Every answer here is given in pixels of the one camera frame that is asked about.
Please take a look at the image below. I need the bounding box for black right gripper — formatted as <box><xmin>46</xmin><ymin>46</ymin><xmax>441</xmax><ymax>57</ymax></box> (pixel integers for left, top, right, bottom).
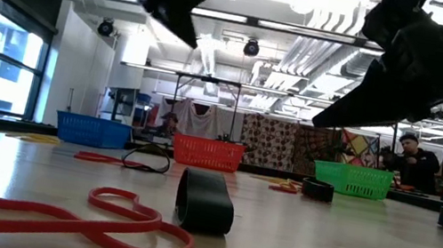
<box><xmin>310</xmin><ymin>0</ymin><xmax>443</xmax><ymax>149</ymax></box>

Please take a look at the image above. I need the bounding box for colourful geometric cloth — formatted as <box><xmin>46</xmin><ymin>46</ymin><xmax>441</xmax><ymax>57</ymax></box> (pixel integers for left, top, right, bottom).
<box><xmin>335</xmin><ymin>128</ymin><xmax>383</xmax><ymax>170</ymax></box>

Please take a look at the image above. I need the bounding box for person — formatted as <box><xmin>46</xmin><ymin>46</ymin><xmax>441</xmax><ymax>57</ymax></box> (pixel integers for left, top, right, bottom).
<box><xmin>375</xmin><ymin>129</ymin><xmax>443</xmax><ymax>196</ymax></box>
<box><xmin>155</xmin><ymin>109</ymin><xmax>182</xmax><ymax>139</ymax></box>

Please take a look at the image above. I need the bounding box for dark patterned cloth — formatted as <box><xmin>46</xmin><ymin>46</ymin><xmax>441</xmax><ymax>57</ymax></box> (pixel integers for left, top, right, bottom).
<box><xmin>290</xmin><ymin>123</ymin><xmax>344</xmax><ymax>180</ymax></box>

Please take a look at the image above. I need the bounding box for green plastic basket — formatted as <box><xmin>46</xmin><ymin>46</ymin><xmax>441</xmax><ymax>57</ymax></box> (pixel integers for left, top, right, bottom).
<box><xmin>310</xmin><ymin>158</ymin><xmax>395</xmax><ymax>203</ymax></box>

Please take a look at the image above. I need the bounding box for blue storage bin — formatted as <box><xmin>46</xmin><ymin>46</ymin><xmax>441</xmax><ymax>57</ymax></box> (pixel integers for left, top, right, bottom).
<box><xmin>132</xmin><ymin>92</ymin><xmax>153</xmax><ymax>129</ymax></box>

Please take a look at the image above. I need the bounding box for brown dotted cloth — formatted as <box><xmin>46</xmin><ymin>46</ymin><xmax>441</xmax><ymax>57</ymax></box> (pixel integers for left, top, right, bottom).
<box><xmin>236</xmin><ymin>111</ymin><xmax>301</xmax><ymax>172</ymax></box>

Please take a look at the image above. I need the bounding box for grey draped cloth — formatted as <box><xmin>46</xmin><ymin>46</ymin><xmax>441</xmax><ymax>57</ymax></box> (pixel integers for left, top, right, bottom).
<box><xmin>156</xmin><ymin>94</ymin><xmax>246</xmax><ymax>145</ymax></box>

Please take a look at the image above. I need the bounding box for red plastic basket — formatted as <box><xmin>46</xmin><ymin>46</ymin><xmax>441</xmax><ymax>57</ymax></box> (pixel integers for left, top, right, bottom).
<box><xmin>169</xmin><ymin>132</ymin><xmax>248</xmax><ymax>175</ymax></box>

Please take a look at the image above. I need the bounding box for blue plastic basket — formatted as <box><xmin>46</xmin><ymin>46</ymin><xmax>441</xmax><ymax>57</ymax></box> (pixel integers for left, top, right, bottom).
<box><xmin>52</xmin><ymin>109</ymin><xmax>134</xmax><ymax>154</ymax></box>

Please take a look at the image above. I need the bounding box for black ceiling dome camera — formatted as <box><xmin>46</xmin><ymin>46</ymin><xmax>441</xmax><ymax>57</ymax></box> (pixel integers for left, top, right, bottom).
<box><xmin>96</xmin><ymin>16</ymin><xmax>117</xmax><ymax>39</ymax></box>
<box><xmin>241</xmin><ymin>36</ymin><xmax>262</xmax><ymax>59</ymax></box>

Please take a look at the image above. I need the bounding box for black metal table frame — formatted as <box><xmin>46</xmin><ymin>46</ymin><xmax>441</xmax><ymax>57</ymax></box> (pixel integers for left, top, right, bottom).
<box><xmin>0</xmin><ymin>116</ymin><xmax>443</xmax><ymax>214</ymax></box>

